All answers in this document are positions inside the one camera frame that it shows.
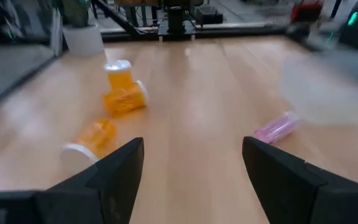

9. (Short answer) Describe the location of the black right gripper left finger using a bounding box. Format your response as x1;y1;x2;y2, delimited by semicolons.
35;137;145;224

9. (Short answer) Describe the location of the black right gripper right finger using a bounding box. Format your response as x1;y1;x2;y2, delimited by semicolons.
242;136;358;224

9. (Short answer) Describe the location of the orange pill bottle white cap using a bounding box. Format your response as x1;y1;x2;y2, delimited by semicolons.
103;80;150;118
60;118;119;172
103;59;134;91

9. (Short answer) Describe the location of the small pink pill bottle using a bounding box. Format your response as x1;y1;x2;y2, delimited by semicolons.
252;111;300;145

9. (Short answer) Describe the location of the clear plastic bin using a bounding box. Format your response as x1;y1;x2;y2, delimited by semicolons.
280;48;358;125

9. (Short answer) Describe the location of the white plant pot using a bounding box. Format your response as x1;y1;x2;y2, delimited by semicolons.
62;24;106;57

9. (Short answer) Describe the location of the red and black case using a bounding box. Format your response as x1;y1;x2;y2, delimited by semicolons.
290;0;323;23

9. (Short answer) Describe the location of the black box on floor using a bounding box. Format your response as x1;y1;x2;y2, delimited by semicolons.
194;5;224;26

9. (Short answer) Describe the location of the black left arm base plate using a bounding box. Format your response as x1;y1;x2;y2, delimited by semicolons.
157;20;197;43

